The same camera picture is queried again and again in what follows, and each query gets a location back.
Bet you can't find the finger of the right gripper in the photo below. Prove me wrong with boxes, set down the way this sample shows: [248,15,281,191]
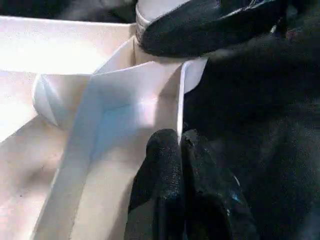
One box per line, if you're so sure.
[141,0,290,59]

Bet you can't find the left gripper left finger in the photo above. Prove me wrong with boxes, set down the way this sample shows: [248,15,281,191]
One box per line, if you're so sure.
[122,129,187,240]

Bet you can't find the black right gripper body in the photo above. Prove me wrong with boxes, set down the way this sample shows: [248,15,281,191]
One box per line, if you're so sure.
[270,0,320,43]

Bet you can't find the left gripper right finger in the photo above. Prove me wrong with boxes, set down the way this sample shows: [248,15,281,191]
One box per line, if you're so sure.
[182,127,261,240]

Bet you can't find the white plastic table leg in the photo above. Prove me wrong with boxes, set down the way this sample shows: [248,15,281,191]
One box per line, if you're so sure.
[135,0,193,32]

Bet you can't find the white plastic table top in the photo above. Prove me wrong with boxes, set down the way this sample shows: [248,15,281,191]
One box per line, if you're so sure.
[0,15,209,240]

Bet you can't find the black plastic mat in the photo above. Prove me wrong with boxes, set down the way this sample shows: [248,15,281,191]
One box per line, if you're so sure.
[0,0,320,240]

